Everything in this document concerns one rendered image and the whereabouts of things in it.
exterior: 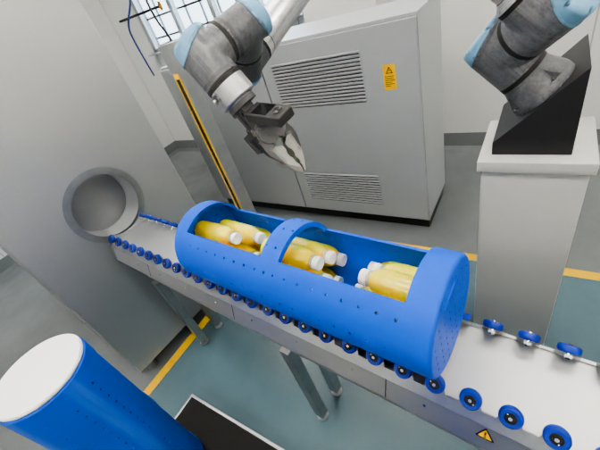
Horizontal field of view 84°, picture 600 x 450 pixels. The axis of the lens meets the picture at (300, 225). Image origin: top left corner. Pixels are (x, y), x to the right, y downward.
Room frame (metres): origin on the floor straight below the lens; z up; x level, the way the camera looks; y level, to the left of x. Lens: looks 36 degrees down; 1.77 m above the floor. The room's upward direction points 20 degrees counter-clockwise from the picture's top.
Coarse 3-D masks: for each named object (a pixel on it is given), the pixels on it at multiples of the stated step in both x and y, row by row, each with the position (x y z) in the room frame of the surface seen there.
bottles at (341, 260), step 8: (264, 232) 0.97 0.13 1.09; (240, 248) 0.92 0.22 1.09; (248, 248) 0.92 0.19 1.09; (256, 248) 0.97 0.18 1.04; (328, 248) 0.77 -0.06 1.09; (344, 256) 0.74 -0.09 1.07; (328, 264) 0.75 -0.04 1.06; (336, 264) 0.74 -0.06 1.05; (344, 264) 0.73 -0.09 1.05; (312, 272) 0.70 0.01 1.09; (320, 272) 0.70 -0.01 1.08; (328, 272) 0.74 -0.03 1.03; (368, 288) 0.58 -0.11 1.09
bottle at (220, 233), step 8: (200, 224) 1.02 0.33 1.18; (208, 224) 1.00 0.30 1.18; (216, 224) 0.99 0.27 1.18; (200, 232) 1.00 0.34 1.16; (208, 232) 0.97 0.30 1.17; (216, 232) 0.94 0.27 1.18; (224, 232) 0.93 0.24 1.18; (232, 232) 0.92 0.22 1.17; (216, 240) 0.93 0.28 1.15; (224, 240) 0.91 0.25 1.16
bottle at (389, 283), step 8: (368, 272) 0.55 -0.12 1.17; (376, 272) 0.54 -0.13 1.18; (384, 272) 0.53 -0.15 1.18; (392, 272) 0.52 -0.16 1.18; (400, 272) 0.52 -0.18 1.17; (368, 280) 0.54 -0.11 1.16; (376, 280) 0.52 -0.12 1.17; (384, 280) 0.51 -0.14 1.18; (392, 280) 0.50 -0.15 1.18; (400, 280) 0.49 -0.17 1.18; (408, 280) 0.48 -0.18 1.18; (376, 288) 0.51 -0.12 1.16; (384, 288) 0.50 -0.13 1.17; (392, 288) 0.48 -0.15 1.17; (400, 288) 0.47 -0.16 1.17; (408, 288) 0.46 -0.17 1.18; (392, 296) 0.48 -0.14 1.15; (400, 296) 0.46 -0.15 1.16
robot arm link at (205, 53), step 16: (192, 32) 0.80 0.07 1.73; (208, 32) 0.81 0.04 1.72; (176, 48) 0.80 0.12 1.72; (192, 48) 0.79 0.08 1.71; (208, 48) 0.79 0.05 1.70; (224, 48) 0.80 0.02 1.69; (192, 64) 0.79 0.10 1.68; (208, 64) 0.78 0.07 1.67; (224, 64) 0.78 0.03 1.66; (208, 80) 0.77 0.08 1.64; (224, 80) 0.76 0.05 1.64
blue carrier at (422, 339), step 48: (192, 240) 0.92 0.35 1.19; (288, 240) 0.70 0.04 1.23; (336, 240) 0.79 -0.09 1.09; (384, 240) 0.67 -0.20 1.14; (240, 288) 0.73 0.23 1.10; (288, 288) 0.60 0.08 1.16; (336, 288) 0.52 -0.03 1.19; (432, 288) 0.41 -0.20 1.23; (336, 336) 0.50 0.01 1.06; (384, 336) 0.40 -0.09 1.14; (432, 336) 0.35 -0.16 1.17
